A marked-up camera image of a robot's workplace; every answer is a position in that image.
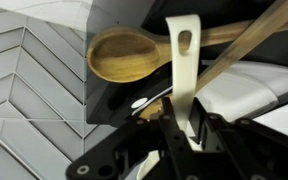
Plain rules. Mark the wooden spoon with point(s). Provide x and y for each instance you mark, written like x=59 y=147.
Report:
x=124 y=56

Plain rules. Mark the long wooden stick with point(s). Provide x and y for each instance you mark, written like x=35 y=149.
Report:
x=250 y=40

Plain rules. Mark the white folded cloth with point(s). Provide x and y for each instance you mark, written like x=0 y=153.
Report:
x=244 y=90

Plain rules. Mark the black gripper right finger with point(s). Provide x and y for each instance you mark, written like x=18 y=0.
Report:
x=250 y=150

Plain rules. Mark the black toaster oven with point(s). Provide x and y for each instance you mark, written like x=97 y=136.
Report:
x=117 y=96

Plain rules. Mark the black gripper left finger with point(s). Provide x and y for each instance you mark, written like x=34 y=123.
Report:
x=117 y=146

